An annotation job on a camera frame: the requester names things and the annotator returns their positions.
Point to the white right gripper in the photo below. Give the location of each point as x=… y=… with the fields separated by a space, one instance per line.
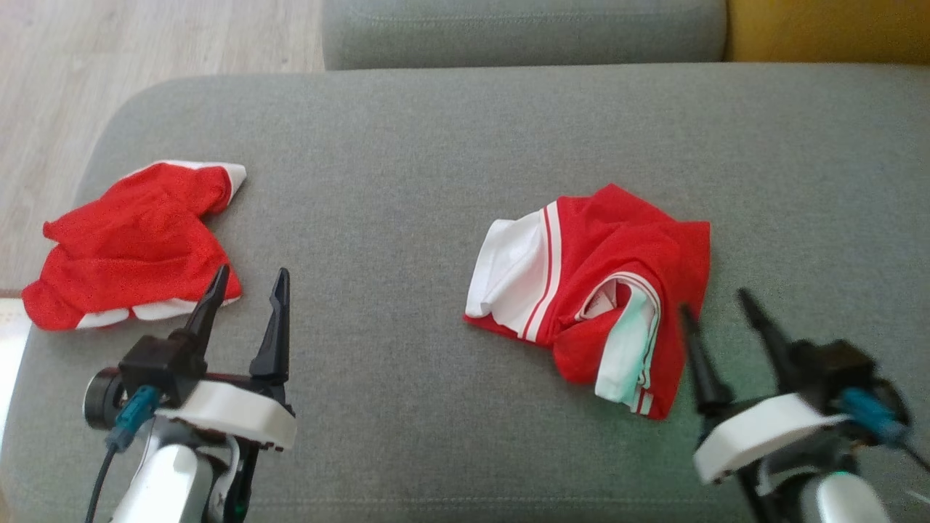
x=763 y=432

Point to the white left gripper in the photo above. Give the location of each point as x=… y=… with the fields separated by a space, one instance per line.
x=240 y=410

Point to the red mesh shorts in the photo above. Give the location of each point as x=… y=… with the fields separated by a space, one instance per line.
x=131 y=240

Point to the red white basketball jersey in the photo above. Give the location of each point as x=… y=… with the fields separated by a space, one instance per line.
x=625 y=247

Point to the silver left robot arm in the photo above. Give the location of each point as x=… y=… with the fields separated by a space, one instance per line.
x=163 y=479

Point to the grey sofa ottoman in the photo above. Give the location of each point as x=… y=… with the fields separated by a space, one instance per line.
x=407 y=218

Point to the yellow sofa backrest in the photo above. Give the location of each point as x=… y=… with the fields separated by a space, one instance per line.
x=828 y=29

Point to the grey sofa seat cushion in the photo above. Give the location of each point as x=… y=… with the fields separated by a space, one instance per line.
x=523 y=33

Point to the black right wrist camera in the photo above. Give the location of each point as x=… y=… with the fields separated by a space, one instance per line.
x=828 y=363

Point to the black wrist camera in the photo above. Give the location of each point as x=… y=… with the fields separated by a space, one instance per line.
x=160 y=363
x=828 y=363

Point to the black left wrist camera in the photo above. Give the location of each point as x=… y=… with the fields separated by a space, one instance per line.
x=160 y=363

